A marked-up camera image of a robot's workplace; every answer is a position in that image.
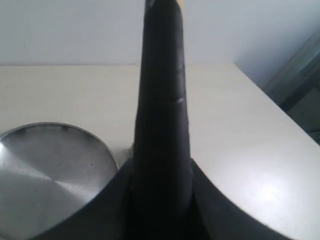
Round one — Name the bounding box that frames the yellow black claw hammer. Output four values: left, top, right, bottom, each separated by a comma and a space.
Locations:
132, 0, 192, 215

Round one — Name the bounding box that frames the round stainless steel plate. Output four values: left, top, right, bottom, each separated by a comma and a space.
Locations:
0, 123, 119, 225

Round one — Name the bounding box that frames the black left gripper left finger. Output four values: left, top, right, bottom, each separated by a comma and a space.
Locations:
32, 158, 133, 240

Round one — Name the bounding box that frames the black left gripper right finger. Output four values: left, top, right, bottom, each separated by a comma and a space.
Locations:
191, 159, 287, 240

